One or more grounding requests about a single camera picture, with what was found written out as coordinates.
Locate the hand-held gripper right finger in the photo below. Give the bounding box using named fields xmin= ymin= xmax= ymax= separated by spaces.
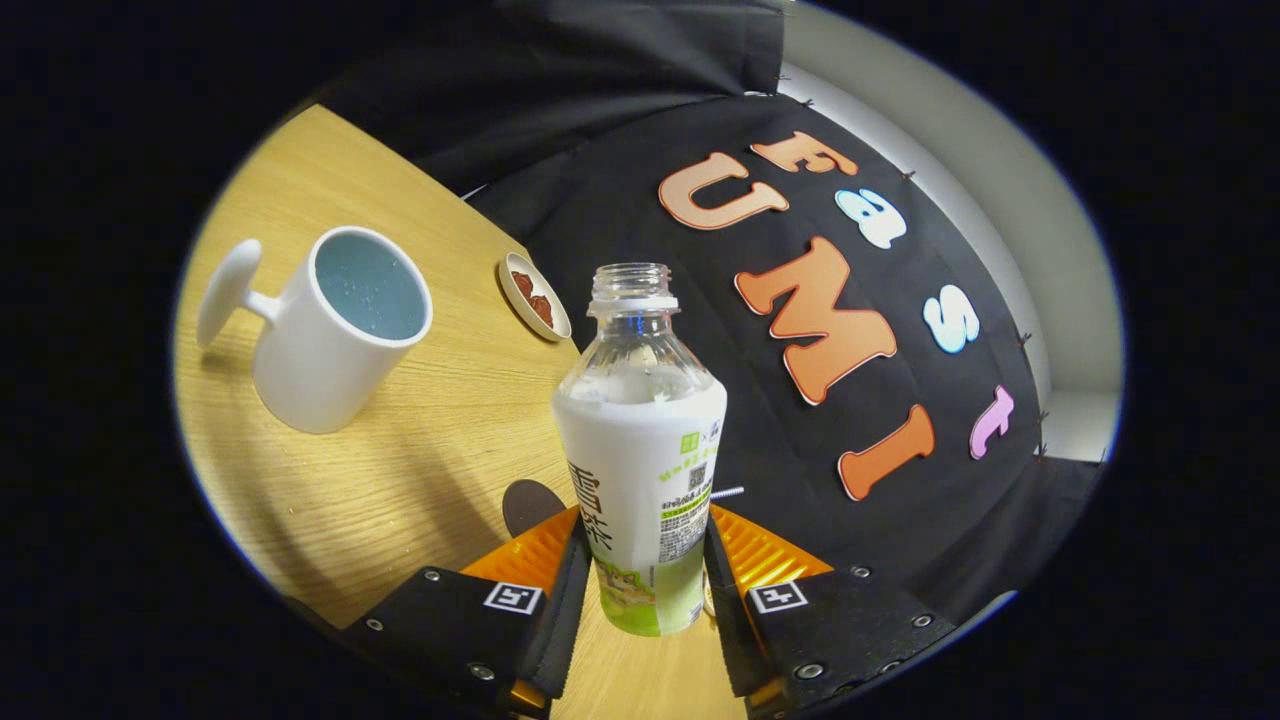
xmin=703 ymin=505 xmax=959 ymax=716

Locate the wooden table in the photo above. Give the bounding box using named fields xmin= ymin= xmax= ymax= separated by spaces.
xmin=172 ymin=104 xmax=751 ymax=720

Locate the small white dish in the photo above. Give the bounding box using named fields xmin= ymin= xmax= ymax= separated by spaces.
xmin=498 ymin=252 xmax=572 ymax=343

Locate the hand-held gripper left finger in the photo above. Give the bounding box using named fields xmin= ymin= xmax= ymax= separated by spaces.
xmin=335 ymin=505 xmax=593 ymax=716

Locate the red dried fruit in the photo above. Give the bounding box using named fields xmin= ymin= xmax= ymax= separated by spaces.
xmin=511 ymin=270 xmax=555 ymax=329

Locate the clear juice bottle green label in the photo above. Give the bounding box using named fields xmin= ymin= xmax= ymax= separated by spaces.
xmin=552 ymin=262 xmax=728 ymax=638

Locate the dark round coaster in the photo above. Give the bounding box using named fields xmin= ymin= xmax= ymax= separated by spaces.
xmin=502 ymin=479 xmax=567 ymax=539

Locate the white cup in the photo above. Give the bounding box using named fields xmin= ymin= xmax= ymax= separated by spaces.
xmin=196 ymin=226 xmax=434 ymax=435

